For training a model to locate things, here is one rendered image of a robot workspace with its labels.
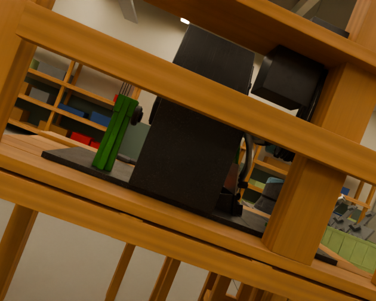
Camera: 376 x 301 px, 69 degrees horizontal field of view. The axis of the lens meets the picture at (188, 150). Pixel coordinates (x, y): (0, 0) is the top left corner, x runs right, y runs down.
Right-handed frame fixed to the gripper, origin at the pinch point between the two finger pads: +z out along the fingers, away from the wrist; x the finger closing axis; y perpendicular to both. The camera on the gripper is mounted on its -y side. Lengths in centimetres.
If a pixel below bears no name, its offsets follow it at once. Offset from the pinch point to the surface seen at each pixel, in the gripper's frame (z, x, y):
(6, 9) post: 80, 42, -4
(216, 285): -4, -95, -30
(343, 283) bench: -23, -8, -56
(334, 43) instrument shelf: -9.4, 45.7, -8.4
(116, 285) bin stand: 55, -96, -31
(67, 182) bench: 62, 10, -36
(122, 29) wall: 135, -223, 581
